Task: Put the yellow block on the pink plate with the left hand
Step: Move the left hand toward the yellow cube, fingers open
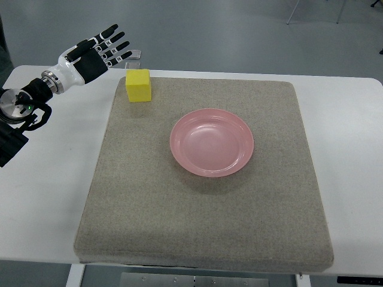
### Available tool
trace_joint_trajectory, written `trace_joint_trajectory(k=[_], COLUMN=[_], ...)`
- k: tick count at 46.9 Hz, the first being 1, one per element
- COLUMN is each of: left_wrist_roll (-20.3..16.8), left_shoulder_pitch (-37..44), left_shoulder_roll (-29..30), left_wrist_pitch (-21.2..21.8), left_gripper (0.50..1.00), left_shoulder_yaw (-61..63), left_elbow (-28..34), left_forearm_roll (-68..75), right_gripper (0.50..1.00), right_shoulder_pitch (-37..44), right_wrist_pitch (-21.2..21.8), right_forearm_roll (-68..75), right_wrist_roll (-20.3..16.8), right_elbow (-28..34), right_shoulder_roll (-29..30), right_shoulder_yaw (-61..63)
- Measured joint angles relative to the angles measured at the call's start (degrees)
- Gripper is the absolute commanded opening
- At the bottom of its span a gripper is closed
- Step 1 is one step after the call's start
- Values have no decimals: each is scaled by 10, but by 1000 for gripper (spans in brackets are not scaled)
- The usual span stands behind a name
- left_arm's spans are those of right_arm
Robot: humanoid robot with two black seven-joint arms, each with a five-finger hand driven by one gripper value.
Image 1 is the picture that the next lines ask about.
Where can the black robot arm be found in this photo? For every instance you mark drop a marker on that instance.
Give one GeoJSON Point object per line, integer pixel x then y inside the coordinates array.
{"type": "Point", "coordinates": [24, 109]}

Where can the pink plate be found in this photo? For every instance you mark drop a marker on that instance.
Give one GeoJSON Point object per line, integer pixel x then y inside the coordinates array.
{"type": "Point", "coordinates": [211, 142]}

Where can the metal base plate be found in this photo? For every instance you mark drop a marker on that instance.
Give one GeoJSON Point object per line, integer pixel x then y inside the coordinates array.
{"type": "Point", "coordinates": [147, 279]}

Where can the beige fabric mat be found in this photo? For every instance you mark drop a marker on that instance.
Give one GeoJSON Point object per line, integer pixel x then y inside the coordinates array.
{"type": "Point", "coordinates": [143, 208]}

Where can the yellow foam block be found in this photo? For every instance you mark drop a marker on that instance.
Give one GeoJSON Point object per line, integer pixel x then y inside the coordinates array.
{"type": "Point", "coordinates": [138, 85]}

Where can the black table control panel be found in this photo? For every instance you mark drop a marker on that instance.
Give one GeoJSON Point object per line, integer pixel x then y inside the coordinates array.
{"type": "Point", "coordinates": [352, 280]}

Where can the white table leg left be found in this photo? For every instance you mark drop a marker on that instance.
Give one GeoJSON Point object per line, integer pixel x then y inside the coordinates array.
{"type": "Point", "coordinates": [75, 275]}

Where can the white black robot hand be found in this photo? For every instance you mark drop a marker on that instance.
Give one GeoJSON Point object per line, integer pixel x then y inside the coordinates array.
{"type": "Point", "coordinates": [87, 60]}

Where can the grey metal floor plate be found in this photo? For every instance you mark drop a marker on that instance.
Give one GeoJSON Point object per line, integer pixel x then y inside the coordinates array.
{"type": "Point", "coordinates": [133, 61]}

